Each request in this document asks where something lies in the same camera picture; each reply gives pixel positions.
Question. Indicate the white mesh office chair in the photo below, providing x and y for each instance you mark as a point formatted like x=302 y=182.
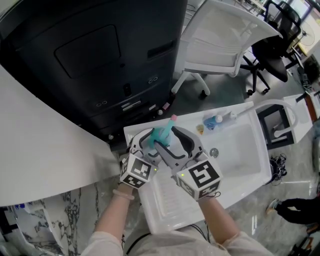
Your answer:
x=220 y=45

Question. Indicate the person's beige clothing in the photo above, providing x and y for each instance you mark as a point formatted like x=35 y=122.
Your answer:
x=175 y=246

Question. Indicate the person's left forearm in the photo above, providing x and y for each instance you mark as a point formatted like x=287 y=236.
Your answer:
x=112 y=215

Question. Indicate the large white sink basin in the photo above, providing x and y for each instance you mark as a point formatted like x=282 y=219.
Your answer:
x=240 y=155

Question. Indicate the black office chair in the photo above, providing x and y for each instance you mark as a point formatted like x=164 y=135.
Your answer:
x=275 y=60

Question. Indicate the standing fan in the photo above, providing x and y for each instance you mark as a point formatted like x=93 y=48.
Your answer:
x=311 y=35

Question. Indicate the black sink stand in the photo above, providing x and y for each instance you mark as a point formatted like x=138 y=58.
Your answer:
x=268 y=120

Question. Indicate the black faucet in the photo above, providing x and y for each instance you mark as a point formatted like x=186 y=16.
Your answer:
x=300 y=98

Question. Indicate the wooden stand with white sink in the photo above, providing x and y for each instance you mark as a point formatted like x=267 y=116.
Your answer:
x=315 y=106

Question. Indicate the small blue bottle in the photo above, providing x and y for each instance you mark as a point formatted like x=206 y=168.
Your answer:
x=210 y=121

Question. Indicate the person's right forearm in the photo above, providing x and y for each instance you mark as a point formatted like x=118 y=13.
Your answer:
x=218 y=220

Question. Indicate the small yellow packet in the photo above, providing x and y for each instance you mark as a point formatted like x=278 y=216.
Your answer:
x=199 y=129

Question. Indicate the long white table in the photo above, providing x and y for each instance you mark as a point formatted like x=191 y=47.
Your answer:
x=250 y=3

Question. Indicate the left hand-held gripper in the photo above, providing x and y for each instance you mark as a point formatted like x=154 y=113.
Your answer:
x=136 y=172

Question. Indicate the small pink tag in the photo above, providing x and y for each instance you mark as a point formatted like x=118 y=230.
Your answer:
x=165 y=106

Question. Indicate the white arched faucet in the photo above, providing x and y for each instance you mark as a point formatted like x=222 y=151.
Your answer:
x=292 y=112

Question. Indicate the small white sink basin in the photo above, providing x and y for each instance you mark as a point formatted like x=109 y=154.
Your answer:
x=303 y=117

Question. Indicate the marble sink cabinet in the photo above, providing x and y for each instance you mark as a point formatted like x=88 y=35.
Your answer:
x=72 y=215

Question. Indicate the black equipment cabinet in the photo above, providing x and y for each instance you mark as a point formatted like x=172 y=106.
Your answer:
x=95 y=57

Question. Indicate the black monitor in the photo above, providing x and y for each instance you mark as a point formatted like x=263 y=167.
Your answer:
x=312 y=70

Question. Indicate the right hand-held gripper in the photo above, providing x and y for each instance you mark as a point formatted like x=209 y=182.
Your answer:
x=200 y=177

